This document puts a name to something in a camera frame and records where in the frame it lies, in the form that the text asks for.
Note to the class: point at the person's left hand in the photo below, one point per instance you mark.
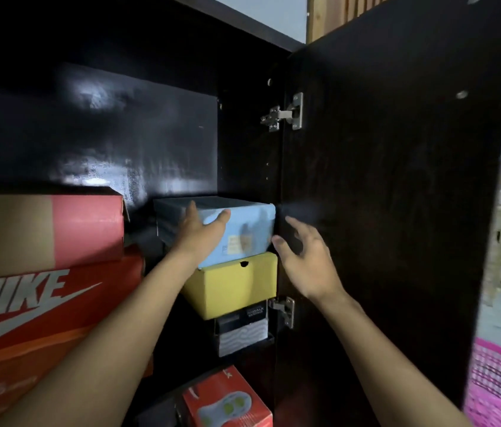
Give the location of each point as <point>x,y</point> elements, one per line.
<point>199,240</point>

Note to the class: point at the person's right hand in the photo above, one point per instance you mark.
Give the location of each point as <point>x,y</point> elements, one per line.
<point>315,271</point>

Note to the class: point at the light blue shoe box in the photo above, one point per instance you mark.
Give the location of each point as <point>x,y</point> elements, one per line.
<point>250,222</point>

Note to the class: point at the yellow shoe box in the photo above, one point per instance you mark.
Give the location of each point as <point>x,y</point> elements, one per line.
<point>232,289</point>

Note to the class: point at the black Gowalk hyper burst box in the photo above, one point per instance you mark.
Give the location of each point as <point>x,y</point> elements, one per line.
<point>241,333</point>

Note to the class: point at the red shoe box white tick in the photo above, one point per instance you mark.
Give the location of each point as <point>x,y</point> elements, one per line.
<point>99,297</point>

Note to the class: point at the dark wooden cabinet door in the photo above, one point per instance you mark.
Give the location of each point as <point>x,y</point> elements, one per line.
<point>388,173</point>

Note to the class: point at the orange-red shoe box sneaker print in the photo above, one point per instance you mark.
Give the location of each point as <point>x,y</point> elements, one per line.
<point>215,395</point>

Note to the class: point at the dark wooden cabinet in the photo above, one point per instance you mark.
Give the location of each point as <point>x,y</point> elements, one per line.
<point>99,106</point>

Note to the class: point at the tan and red Skechers box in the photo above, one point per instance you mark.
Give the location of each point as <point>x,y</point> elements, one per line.
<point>32,231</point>

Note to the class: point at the person's left forearm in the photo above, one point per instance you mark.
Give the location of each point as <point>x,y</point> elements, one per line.
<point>99,360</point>

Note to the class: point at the person's right forearm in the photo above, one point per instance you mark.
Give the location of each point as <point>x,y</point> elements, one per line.
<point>388,369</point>

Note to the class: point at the silver metal cabinet hinge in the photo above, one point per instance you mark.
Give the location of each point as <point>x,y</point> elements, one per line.
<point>296,112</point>
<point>287,311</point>

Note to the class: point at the pink plastic waste basket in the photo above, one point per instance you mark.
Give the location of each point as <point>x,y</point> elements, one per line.
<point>499,386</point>

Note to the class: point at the brown wooden room door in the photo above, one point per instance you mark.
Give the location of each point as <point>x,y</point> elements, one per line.
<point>326,17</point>

